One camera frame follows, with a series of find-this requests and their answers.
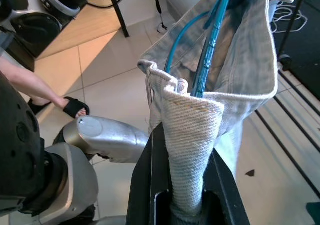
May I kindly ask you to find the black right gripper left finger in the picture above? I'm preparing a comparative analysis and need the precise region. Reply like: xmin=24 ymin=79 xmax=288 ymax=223
xmin=126 ymin=122 xmax=174 ymax=225

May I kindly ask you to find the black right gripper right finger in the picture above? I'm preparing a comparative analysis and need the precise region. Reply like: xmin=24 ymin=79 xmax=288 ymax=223
xmin=199 ymin=149 xmax=251 ymax=225

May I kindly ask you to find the light washed denim garment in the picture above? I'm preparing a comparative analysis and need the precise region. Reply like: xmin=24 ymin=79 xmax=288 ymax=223
xmin=137 ymin=0 xmax=280 ymax=218

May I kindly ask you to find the blue plastic clothes hanger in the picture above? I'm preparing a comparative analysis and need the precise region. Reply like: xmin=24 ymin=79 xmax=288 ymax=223
xmin=164 ymin=0 xmax=237 ymax=98

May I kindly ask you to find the robot left leg silver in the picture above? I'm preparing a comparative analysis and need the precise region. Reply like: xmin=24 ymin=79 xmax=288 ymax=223
xmin=53 ymin=114 xmax=151 ymax=165

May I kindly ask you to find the teal cloth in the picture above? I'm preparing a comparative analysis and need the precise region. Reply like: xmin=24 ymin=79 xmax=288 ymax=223
xmin=306 ymin=201 xmax=320 ymax=225

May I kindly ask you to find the black slide sandal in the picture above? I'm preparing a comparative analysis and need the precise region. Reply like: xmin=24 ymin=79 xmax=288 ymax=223
xmin=62 ymin=96 xmax=91 ymax=120
xmin=27 ymin=98 xmax=52 ymax=116

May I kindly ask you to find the robot right leg black silver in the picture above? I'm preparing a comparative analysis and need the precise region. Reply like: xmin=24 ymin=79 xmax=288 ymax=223
xmin=0 ymin=71 xmax=99 ymax=225

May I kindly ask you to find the person's bare leg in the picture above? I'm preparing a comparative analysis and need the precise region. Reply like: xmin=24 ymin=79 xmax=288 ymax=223
xmin=0 ymin=57 xmax=91 ymax=118

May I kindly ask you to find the black and white shoe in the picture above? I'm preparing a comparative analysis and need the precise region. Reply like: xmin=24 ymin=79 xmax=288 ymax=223
xmin=156 ymin=21 xmax=169 ymax=35

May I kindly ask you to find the black floor mat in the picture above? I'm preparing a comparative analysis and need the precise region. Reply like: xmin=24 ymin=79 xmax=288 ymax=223
xmin=281 ymin=0 xmax=320 ymax=101

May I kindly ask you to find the black metal pole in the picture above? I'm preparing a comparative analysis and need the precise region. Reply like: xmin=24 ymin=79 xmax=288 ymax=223
xmin=104 ymin=0 xmax=130 ymax=38

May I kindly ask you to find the front load washing machine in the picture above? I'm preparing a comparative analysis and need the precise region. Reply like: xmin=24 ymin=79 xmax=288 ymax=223
xmin=0 ymin=0 xmax=83 ymax=72

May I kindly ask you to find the white cable coil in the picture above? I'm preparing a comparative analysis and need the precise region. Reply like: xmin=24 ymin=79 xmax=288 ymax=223
xmin=269 ymin=0 xmax=310 ymax=35

